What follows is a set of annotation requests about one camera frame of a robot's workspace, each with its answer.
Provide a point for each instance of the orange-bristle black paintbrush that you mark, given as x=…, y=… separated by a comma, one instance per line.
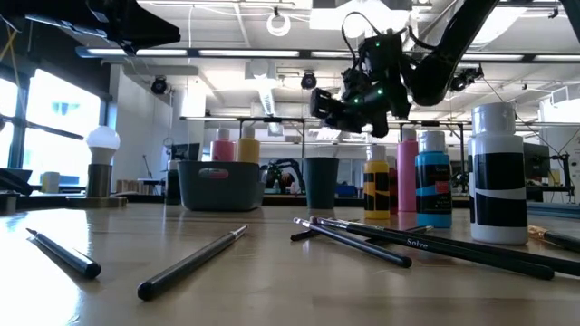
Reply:
x=562, y=240

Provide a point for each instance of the black aluminium table frame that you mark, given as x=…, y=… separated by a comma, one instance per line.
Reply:
x=290, y=200

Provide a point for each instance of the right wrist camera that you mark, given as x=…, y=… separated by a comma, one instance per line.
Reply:
x=380, y=54

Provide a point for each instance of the teal ribbed cup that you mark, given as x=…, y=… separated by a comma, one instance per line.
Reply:
x=320, y=185

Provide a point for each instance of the large yellow paint bottle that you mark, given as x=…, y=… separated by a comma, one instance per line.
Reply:
x=248, y=151

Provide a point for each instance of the small blue paint bottle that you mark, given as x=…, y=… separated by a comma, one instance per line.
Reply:
x=433, y=190

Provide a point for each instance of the black paintbrush Solve print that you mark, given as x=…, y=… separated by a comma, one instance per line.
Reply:
x=453, y=253

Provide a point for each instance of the small white black-label paint bottle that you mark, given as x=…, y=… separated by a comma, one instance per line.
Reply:
x=498, y=190

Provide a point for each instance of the white bulb table lamp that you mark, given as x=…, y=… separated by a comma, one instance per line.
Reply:
x=99, y=181

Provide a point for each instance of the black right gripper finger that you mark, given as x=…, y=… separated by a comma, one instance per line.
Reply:
x=380, y=123

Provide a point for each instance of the large pink labelled paint bottle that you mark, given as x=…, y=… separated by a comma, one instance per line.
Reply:
x=223, y=151

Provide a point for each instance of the black background rig frame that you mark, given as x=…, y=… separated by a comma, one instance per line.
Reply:
x=272, y=119

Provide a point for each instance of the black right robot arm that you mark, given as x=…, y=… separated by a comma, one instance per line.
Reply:
x=446, y=50

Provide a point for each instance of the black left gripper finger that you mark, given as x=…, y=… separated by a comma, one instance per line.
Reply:
x=136, y=27

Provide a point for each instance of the black overhead frame bar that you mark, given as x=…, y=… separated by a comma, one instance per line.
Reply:
x=272, y=54

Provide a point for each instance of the thin orange-tip black paintbrush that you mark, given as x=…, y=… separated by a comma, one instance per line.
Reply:
x=303, y=235

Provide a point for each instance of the black ceiling camera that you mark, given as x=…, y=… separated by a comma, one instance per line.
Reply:
x=159, y=85
x=308, y=80
x=464, y=78

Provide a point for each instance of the wooden slat box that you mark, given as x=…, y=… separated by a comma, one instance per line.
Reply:
x=131, y=186

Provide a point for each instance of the white container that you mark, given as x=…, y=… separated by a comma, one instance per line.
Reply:
x=51, y=182

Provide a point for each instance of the black monitor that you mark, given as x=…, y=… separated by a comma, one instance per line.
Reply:
x=186, y=152
x=536, y=160

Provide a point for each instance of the small yellow paint bottle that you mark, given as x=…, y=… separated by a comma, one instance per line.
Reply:
x=376, y=190

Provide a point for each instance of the black background robot arm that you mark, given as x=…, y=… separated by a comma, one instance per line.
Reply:
x=283, y=169

